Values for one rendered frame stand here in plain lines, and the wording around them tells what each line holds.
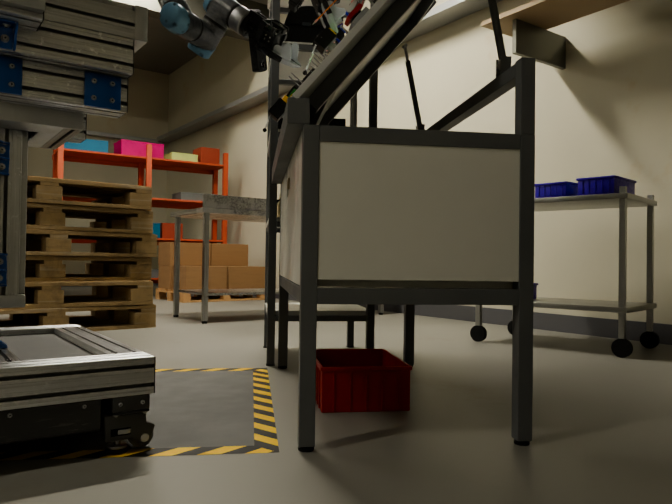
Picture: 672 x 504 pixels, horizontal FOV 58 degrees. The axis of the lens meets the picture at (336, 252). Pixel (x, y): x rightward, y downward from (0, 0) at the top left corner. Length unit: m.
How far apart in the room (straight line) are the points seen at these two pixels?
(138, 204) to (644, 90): 3.31
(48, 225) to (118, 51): 2.49
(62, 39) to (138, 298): 2.76
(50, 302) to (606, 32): 3.93
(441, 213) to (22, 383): 1.04
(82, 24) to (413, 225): 0.95
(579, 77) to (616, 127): 0.47
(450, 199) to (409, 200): 0.11
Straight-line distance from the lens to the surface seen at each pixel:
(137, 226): 4.25
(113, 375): 1.53
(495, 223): 1.60
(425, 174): 1.55
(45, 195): 4.08
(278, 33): 1.85
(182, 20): 1.83
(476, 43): 5.29
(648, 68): 4.36
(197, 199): 8.05
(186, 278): 6.69
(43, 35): 1.67
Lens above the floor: 0.47
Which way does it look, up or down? 1 degrees up
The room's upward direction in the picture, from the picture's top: 1 degrees clockwise
